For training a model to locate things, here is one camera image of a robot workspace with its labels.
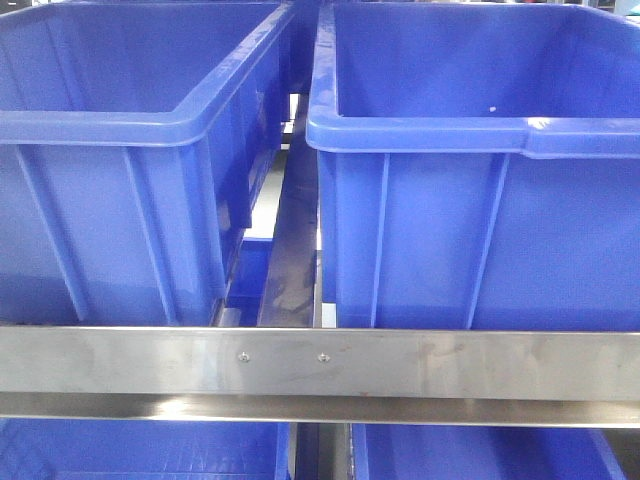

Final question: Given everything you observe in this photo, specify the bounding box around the steel shelf front beam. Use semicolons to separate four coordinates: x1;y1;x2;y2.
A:
1;326;639;428

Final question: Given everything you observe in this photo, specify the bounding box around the upper shelf right blue bin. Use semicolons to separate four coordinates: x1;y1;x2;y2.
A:
306;2;639;331

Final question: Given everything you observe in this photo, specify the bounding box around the shelf blue bin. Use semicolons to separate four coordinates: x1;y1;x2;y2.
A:
1;1;294;326
306;2;639;331

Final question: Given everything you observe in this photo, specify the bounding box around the upper shelf left blue bin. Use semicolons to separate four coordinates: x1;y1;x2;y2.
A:
1;1;294;326

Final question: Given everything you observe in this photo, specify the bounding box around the lower right blue bin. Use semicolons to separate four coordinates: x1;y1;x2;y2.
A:
352;424;625;479

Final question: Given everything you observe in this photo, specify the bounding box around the lower left blue bin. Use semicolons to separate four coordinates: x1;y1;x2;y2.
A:
1;419;290;479

